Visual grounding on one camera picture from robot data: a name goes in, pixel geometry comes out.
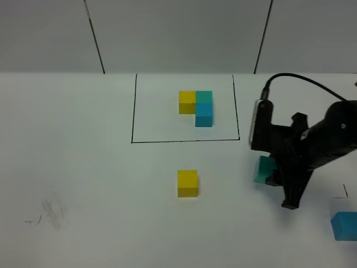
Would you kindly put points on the yellow template block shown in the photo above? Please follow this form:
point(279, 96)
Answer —
point(187, 102)

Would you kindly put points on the green template block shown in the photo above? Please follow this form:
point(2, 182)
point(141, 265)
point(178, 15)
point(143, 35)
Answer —
point(204, 97)

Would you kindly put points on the yellow loose block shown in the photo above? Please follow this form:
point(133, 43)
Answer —
point(187, 183)

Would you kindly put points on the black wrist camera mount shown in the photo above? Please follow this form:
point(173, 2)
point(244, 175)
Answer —
point(265, 136)

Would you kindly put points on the blue template block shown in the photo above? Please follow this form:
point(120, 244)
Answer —
point(204, 115)

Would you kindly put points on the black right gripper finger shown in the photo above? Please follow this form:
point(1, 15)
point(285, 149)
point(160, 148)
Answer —
point(294, 184)
point(274, 178)

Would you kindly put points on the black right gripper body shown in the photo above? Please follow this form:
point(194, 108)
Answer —
point(333, 137)

